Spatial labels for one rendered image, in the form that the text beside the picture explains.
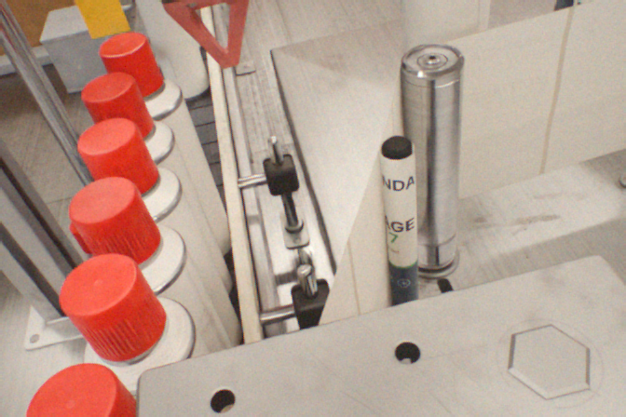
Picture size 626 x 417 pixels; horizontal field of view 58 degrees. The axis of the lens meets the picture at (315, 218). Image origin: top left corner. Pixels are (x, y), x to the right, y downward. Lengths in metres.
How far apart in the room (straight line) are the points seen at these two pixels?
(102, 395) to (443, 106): 0.25
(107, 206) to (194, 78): 0.45
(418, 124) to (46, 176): 0.55
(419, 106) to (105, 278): 0.21
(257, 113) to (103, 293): 0.55
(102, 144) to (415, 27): 0.35
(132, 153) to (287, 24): 0.68
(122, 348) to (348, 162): 0.38
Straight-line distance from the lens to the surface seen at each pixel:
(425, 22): 0.57
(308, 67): 0.74
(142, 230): 0.28
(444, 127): 0.37
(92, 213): 0.28
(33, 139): 0.88
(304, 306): 0.41
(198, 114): 0.70
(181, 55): 0.70
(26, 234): 0.52
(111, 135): 0.32
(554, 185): 0.55
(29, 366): 0.59
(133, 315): 0.24
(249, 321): 0.42
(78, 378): 0.22
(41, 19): 1.07
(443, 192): 0.40
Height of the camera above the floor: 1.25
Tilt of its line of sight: 45 degrees down
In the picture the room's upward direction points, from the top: 12 degrees counter-clockwise
